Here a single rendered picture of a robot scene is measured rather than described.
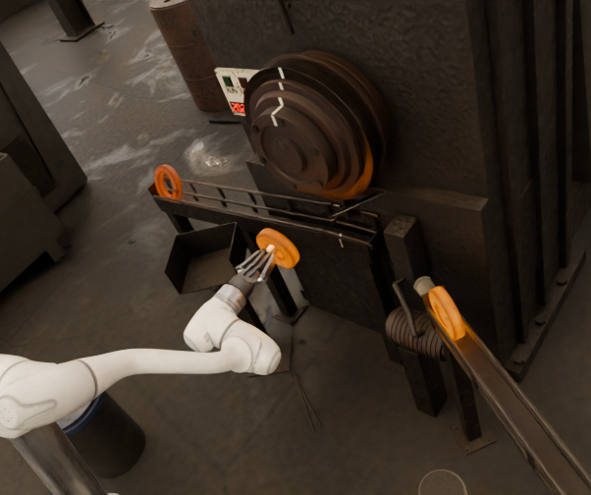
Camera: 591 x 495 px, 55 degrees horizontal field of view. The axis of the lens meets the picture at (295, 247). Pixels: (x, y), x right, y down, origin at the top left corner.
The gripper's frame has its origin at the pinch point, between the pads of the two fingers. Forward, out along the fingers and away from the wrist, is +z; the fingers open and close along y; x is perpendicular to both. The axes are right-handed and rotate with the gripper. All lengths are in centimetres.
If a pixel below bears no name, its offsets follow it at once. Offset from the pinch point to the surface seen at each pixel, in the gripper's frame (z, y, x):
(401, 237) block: 20.3, 33.3, -5.8
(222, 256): 2.2, -43.1, -24.2
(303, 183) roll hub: 13.8, 8.7, 16.5
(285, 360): -5, -32, -83
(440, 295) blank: 5, 54, -6
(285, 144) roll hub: 13.4, 8.5, 31.4
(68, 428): -80, -60, -38
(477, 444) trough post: -1, 57, -84
